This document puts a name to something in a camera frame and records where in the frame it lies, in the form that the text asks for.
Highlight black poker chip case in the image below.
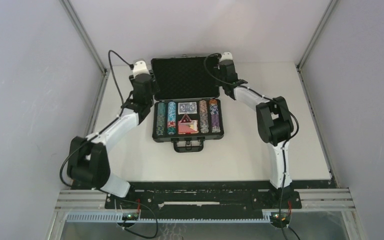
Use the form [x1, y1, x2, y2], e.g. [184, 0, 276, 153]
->
[151, 56, 224, 153]

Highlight blue playing card deck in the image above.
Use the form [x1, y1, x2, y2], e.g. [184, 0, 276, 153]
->
[177, 102, 198, 115]

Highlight red triangular dealer button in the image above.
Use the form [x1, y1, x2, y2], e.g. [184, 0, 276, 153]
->
[179, 113, 193, 124]

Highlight red playing card deck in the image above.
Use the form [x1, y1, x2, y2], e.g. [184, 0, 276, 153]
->
[177, 120, 199, 135]

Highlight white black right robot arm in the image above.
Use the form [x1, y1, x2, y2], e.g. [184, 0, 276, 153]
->
[216, 59, 299, 208]

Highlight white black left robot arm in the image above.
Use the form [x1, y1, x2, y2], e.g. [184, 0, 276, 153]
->
[62, 73, 157, 209]

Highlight light blue red chip row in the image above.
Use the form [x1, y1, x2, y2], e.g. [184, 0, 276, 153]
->
[167, 101, 176, 135]

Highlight blue purple poker chip row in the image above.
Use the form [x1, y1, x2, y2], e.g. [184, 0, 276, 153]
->
[209, 99, 221, 133]

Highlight green poker chip row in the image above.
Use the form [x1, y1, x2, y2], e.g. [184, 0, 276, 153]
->
[155, 102, 166, 136]

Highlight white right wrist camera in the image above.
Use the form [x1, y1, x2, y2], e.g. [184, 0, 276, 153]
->
[219, 52, 233, 64]

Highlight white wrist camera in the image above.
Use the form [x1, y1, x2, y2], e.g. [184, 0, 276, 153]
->
[219, 52, 233, 64]
[132, 59, 149, 77]

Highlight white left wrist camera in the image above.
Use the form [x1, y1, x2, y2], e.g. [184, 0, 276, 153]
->
[132, 59, 149, 77]

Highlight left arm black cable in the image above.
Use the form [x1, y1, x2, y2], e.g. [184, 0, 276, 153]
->
[108, 49, 135, 107]

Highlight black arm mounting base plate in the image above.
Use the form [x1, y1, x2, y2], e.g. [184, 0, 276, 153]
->
[57, 180, 337, 220]

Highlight white slotted cable duct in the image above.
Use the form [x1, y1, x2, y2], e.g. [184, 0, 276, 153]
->
[66, 212, 274, 224]

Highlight aluminium frame rail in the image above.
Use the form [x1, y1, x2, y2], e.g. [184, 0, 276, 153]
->
[55, 188, 356, 212]

